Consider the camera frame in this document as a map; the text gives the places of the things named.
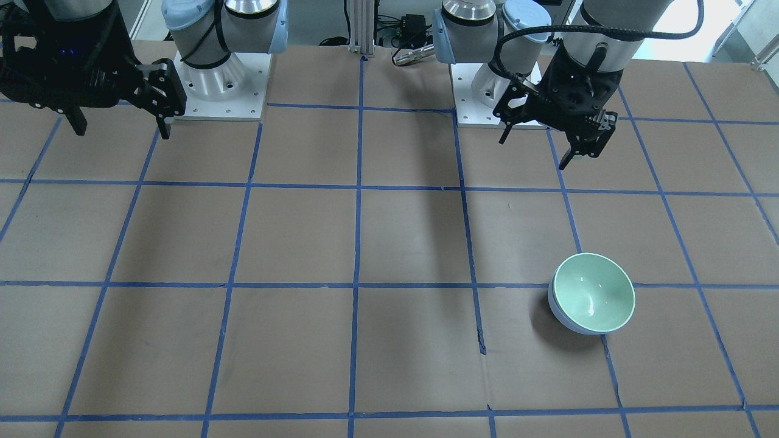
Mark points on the green ceramic bowl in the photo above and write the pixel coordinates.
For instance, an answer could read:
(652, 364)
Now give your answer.
(594, 292)

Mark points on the black power adapter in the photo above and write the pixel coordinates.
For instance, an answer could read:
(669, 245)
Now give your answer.
(412, 31)

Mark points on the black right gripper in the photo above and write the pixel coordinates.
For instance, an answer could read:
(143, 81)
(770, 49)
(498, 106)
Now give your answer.
(159, 89)

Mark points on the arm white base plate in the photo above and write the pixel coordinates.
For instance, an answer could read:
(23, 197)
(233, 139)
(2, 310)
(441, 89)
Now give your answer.
(234, 91)
(481, 103)

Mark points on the blue ceramic bowl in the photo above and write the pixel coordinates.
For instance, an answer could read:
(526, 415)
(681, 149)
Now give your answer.
(564, 319)

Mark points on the aluminium frame post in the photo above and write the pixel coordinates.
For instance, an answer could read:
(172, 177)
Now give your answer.
(362, 27)

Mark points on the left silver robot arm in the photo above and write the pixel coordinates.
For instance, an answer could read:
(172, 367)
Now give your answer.
(531, 70)

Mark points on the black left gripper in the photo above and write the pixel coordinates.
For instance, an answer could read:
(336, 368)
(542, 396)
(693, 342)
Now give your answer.
(515, 103)

